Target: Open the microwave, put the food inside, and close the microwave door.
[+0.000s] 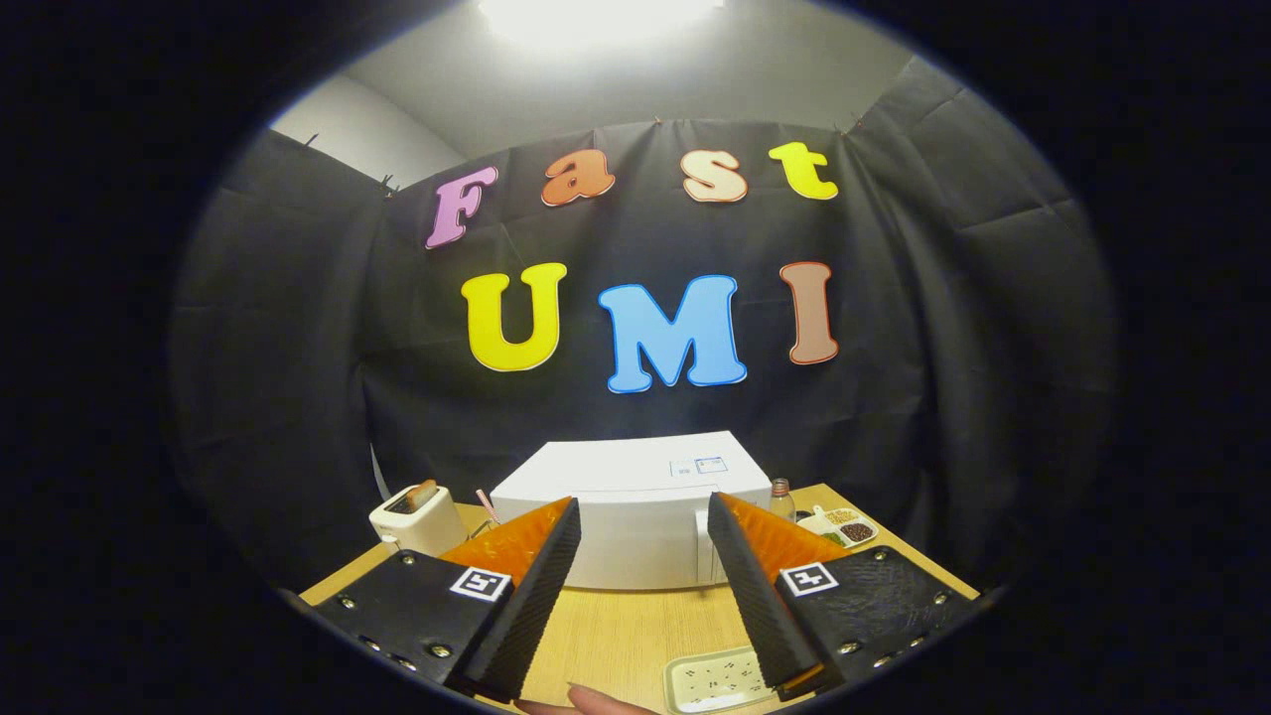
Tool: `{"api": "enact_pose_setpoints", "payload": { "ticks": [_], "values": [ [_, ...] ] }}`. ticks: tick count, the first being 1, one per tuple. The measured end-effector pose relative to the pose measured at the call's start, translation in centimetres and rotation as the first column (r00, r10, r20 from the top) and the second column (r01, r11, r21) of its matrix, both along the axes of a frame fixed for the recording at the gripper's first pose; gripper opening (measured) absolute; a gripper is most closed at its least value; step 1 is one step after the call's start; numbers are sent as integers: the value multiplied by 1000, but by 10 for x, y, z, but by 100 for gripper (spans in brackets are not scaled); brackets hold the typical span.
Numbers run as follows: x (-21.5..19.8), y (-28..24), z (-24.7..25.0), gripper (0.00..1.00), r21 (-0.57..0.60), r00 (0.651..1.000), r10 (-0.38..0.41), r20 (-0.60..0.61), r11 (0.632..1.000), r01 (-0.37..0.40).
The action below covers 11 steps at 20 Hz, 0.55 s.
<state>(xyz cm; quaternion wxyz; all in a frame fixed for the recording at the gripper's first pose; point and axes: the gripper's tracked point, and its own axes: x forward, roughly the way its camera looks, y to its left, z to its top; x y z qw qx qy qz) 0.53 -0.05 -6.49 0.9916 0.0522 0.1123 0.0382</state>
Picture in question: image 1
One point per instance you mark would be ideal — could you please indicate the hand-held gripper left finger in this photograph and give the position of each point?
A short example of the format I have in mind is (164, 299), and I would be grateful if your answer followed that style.
(541, 596)

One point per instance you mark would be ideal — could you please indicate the ceiling light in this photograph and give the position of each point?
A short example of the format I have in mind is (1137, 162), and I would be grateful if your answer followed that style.
(596, 20)

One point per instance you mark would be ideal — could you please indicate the pink stick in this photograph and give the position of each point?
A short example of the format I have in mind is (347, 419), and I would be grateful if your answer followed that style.
(487, 506)

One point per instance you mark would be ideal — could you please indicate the small glass bottle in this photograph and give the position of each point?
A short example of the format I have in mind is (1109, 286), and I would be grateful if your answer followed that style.
(782, 501)

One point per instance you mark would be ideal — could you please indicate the cream rectangular tray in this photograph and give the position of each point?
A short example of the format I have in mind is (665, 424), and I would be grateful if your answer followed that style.
(715, 680)

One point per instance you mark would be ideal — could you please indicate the white microwave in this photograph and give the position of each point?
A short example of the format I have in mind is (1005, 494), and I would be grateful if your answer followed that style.
(635, 526)

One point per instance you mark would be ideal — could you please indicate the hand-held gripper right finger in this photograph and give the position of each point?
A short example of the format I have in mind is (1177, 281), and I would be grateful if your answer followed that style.
(755, 596)

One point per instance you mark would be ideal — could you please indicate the black backdrop cloth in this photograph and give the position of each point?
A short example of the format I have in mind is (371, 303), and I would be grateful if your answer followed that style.
(645, 238)

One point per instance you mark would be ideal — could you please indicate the white sectioned dish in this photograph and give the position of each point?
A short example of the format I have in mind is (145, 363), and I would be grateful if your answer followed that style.
(844, 526)

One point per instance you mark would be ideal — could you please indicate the toast slice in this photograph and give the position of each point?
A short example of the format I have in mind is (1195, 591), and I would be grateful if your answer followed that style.
(421, 496)

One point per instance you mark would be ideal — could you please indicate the white toaster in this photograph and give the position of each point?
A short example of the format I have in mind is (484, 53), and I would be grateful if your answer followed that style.
(427, 531)

